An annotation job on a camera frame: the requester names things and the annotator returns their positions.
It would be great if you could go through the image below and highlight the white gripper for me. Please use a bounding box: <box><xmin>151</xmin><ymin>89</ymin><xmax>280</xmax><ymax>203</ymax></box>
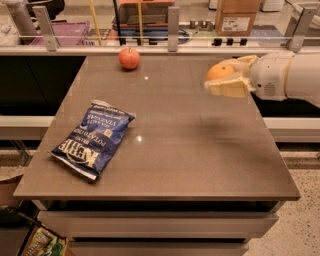
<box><xmin>204</xmin><ymin>52</ymin><xmax>294</xmax><ymax>101</ymax></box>

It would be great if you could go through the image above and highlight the orange fruit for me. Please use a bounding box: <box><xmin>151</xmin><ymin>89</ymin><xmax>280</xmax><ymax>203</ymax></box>
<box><xmin>206</xmin><ymin>64</ymin><xmax>235</xmax><ymax>81</ymax></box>

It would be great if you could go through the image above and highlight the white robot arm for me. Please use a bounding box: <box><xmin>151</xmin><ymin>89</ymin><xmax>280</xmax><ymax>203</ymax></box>
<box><xmin>204</xmin><ymin>52</ymin><xmax>320</xmax><ymax>107</ymax></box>

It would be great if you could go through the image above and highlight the red apple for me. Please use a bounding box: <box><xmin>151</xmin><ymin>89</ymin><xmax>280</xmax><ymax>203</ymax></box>
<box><xmin>118</xmin><ymin>48</ymin><xmax>140</xmax><ymax>70</ymax></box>

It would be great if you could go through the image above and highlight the cardboard box with label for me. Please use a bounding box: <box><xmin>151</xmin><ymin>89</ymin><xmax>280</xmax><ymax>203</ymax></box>
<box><xmin>215</xmin><ymin>0</ymin><xmax>261</xmax><ymax>36</ymax></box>

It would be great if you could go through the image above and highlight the orange and grey bin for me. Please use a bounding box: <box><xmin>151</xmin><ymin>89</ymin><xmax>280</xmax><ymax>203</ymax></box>
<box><xmin>118</xmin><ymin>0</ymin><xmax>175</xmax><ymax>28</ymax></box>

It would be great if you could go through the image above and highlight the blue Kettle chips bag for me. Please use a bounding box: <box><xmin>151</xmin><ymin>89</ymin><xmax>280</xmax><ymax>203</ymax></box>
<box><xmin>50</xmin><ymin>100</ymin><xmax>135</xmax><ymax>181</ymax></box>

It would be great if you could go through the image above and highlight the purple plastic crate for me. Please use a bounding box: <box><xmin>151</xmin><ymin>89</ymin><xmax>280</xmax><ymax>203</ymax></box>
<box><xmin>31</xmin><ymin>22</ymin><xmax>90</xmax><ymax>46</ymax></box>

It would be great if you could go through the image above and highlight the grey drawer cabinet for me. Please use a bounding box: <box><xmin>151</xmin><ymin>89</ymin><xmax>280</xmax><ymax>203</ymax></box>
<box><xmin>38</xmin><ymin>209</ymin><xmax>278</xmax><ymax>256</ymax></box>

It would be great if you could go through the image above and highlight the colourful snack box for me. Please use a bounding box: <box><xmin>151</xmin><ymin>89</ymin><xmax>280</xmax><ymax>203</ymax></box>
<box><xmin>18</xmin><ymin>226</ymin><xmax>68</xmax><ymax>256</ymax></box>

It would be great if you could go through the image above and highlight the metal railing post right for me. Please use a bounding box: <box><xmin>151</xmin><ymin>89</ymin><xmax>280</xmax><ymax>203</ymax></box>
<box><xmin>285</xmin><ymin>2</ymin><xmax>320</xmax><ymax>52</ymax></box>

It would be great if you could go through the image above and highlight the metal railing post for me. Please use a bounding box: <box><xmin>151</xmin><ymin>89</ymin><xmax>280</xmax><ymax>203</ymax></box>
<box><xmin>33</xmin><ymin>6</ymin><xmax>58</xmax><ymax>51</ymax></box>
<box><xmin>285</xmin><ymin>2</ymin><xmax>320</xmax><ymax>52</ymax></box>
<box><xmin>168</xmin><ymin>6</ymin><xmax>180</xmax><ymax>52</ymax></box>

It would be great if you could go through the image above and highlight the metal railing post centre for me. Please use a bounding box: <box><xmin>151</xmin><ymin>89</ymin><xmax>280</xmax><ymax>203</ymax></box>
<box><xmin>168</xmin><ymin>6</ymin><xmax>180</xmax><ymax>52</ymax></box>

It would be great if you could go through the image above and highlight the metal railing post left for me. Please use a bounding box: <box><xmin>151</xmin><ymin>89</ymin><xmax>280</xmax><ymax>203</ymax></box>
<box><xmin>33</xmin><ymin>6</ymin><xmax>58</xmax><ymax>51</ymax></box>

